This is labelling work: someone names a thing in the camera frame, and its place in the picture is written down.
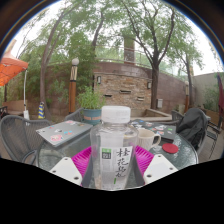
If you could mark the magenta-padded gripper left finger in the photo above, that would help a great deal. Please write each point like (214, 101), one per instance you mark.
(65, 170)

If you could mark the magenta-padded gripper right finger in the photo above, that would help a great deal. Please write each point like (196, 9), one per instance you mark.
(160, 168)

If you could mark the clear white-capped drink bottle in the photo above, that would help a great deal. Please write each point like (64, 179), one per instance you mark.
(113, 140)

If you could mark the flat round red coaster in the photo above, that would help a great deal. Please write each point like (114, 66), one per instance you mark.
(170, 148)

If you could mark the white ceramic mug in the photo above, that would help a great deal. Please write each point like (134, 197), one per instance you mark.
(146, 138)

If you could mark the silver laptop with stickers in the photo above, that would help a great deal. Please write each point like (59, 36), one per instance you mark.
(63, 131)

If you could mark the black backpack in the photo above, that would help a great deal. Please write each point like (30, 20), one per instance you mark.
(193, 128)

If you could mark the blue yellow striped cone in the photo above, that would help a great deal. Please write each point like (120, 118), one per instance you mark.
(41, 111)

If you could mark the green plant in blue pot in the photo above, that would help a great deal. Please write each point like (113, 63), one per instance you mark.
(90, 103)

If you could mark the forked dark tree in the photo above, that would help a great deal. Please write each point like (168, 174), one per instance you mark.
(154, 86)

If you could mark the maroon folded umbrella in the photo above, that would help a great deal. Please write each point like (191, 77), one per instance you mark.
(221, 96)

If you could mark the orange patio umbrella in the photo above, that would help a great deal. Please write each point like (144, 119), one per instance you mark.
(10, 68)

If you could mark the grey wall box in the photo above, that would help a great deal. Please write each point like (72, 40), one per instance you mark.
(159, 103)

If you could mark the wooden globe lamp post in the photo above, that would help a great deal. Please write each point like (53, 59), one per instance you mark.
(73, 90)

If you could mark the black wall lamp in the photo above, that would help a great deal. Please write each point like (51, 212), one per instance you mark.
(149, 85)
(98, 80)

